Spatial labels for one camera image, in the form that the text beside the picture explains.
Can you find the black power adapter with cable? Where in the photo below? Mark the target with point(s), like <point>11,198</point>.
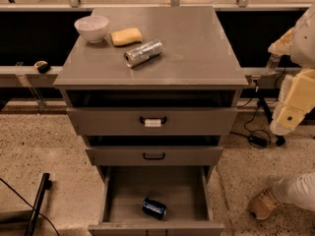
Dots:
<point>257,138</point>

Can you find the black stand bar left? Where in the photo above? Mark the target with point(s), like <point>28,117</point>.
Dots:
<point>44,185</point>

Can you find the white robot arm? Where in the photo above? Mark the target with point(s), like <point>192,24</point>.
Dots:
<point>302,47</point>

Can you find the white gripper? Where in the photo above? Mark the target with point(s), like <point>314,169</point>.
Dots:
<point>304,46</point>

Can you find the bottom grey drawer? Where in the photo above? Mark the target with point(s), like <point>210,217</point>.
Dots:
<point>183,189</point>

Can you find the yellow sponge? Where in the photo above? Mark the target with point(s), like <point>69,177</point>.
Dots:
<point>126,36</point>

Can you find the black yellow tape measure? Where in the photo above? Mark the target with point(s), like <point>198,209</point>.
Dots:
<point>42,67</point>

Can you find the blue pepsi can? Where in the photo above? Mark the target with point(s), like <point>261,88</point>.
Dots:
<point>154,208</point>

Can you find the metal bracket under ledge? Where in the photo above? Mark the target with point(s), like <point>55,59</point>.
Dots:
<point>26,83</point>

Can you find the top grey drawer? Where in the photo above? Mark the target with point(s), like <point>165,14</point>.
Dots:
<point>152,121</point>

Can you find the clear plastic water bottle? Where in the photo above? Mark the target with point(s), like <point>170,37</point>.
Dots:
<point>272,64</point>

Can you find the person leg light trousers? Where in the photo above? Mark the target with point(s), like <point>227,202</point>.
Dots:
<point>298,190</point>

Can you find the tan shoe near drawer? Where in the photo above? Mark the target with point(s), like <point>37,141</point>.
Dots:
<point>263,204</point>

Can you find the grey drawer cabinet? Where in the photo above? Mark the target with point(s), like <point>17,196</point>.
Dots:
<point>196,69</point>

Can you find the black tripod leg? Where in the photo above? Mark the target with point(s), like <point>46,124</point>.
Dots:
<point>262,102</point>

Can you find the grey drawer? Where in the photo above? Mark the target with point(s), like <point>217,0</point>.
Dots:
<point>152,121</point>
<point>154,156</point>
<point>183,189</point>

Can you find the white bowl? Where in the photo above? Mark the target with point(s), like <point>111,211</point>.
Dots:
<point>92,28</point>

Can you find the middle grey drawer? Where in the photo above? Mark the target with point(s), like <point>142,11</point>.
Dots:
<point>154,156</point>

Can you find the silver soda can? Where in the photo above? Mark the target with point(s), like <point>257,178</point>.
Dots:
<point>143,53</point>

